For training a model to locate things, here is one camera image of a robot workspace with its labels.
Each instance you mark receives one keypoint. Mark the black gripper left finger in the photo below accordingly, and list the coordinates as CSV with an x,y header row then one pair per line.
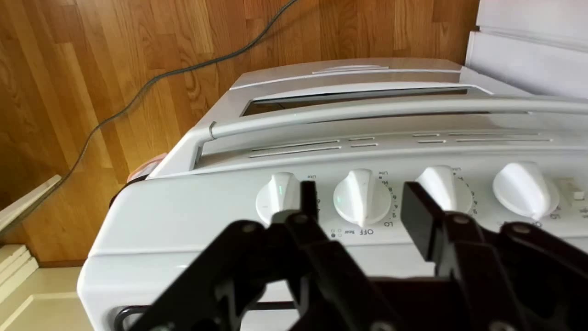
x,y
276,268

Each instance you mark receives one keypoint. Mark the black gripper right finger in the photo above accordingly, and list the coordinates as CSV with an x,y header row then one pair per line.
x,y
508,275

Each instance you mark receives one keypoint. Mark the white stove knob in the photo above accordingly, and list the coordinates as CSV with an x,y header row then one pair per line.
x,y
276,195
361,196
524,189
444,185

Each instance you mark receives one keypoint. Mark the black cast iron stove grate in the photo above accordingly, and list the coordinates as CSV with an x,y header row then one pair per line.
x,y
276,303

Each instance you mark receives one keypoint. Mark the white gas stove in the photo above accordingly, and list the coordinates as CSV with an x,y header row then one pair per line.
x,y
203,220

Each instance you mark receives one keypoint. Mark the white refrigerator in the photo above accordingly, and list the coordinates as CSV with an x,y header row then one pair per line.
x,y
534,60

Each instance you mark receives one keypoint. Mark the white wooden door trim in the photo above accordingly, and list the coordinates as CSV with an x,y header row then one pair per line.
x,y
37,299

